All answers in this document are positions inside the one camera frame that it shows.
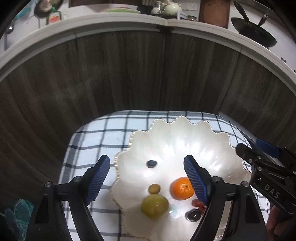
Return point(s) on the small blueberry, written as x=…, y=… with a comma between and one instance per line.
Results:
x=151, y=163

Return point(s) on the white ceramic teapot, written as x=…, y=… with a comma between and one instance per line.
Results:
x=172, y=8

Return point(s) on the black wok on stove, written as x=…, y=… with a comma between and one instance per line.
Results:
x=251, y=30

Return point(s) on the hanging frying pan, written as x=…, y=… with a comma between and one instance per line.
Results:
x=43, y=7

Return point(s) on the green dish soap bottle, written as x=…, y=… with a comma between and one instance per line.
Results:
x=54, y=16

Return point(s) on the dark purple plum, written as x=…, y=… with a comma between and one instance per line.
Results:
x=193, y=215

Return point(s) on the green plastic basin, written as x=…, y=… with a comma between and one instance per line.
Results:
x=122, y=10

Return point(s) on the red cherry tomato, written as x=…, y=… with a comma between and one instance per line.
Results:
x=197, y=203

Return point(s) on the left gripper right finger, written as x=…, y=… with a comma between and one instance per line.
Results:
x=245, y=221

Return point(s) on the orange mandarin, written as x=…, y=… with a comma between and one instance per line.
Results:
x=181, y=189

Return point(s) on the glass jar red contents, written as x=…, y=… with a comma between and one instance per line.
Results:
x=191, y=18

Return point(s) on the wooden cutting board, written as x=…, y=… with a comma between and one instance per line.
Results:
x=215, y=12

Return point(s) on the brown longan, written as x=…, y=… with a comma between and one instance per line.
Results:
x=154, y=189

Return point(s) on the green yellow round fruit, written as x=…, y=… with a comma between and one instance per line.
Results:
x=154, y=206

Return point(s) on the person right hand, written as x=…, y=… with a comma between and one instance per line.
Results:
x=280, y=226

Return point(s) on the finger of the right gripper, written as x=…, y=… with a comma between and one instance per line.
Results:
x=247, y=154
x=267, y=148

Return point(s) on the teal mesh bag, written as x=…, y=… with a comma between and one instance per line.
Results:
x=18, y=218

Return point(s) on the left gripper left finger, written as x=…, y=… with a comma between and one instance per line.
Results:
x=48, y=221

